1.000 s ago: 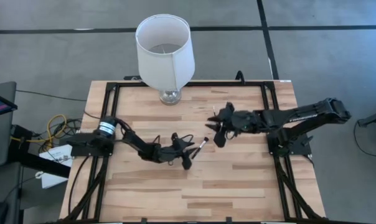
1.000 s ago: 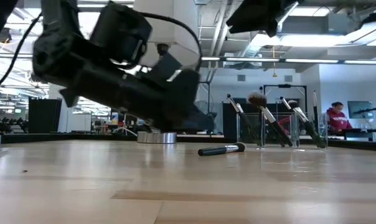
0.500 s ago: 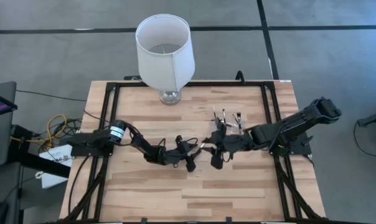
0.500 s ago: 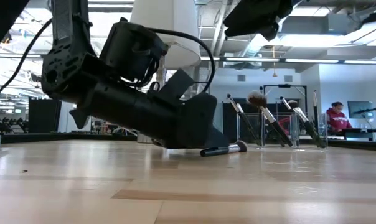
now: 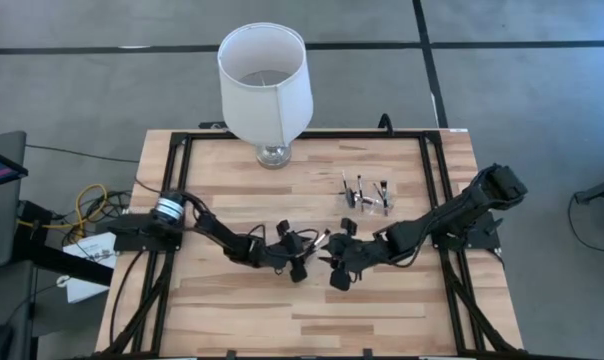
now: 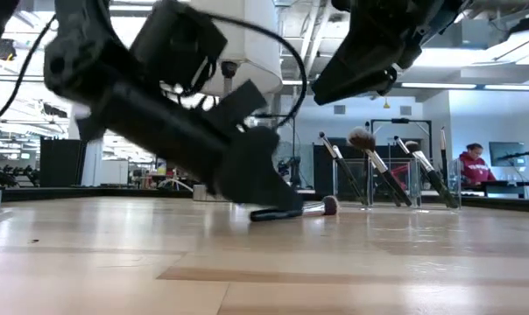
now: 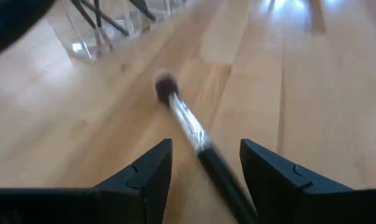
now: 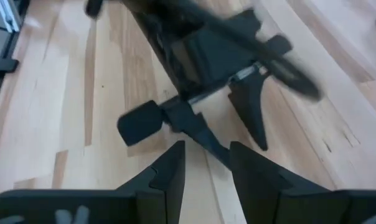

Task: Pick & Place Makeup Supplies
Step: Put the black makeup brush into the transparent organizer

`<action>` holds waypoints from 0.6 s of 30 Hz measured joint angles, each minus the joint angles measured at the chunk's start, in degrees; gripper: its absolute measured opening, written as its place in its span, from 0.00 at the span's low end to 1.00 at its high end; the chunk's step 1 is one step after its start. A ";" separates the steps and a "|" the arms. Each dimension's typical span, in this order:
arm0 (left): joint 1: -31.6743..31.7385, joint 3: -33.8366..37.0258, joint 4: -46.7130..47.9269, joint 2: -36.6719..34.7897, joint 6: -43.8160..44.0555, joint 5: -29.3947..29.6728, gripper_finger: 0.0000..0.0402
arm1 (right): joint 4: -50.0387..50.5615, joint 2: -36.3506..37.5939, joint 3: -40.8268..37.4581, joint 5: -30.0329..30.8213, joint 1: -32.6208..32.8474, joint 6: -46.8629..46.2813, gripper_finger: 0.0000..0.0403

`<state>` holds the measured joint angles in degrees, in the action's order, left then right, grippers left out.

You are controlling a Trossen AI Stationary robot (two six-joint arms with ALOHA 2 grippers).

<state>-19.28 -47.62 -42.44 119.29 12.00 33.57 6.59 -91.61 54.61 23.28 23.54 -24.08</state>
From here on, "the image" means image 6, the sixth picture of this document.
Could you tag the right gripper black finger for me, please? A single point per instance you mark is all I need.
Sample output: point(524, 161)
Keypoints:
point(361, 87)
point(356, 57)

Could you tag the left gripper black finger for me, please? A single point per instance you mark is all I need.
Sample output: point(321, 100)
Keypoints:
point(240, 102)
point(260, 170)

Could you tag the black brush round fluffy head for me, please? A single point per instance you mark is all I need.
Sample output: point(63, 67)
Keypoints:
point(273, 214)

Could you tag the black powder brush brown bristles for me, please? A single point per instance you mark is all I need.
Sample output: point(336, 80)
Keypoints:
point(378, 164)

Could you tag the black background stand device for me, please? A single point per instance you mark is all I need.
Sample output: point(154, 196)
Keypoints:
point(291, 168)

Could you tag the silver table lamp white shade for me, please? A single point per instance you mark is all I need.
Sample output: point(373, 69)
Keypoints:
point(256, 44)

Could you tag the black panel stack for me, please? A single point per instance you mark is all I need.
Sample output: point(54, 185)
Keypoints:
point(58, 166)

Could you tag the clear acrylic organizer box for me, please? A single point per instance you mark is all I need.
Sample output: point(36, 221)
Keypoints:
point(453, 184)

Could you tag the person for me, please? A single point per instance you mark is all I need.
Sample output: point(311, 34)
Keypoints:
point(474, 168)

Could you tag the black background equipment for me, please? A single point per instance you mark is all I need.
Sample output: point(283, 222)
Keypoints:
point(6, 175)

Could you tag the black background desk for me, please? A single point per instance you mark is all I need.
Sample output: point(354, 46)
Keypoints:
point(509, 184)

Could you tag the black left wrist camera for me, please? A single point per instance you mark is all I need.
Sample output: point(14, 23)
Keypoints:
point(177, 39)

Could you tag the black table edge frame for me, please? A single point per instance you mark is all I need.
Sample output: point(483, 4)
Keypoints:
point(72, 193)

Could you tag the grey wall monitor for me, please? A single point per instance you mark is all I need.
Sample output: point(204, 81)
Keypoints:
point(505, 153)

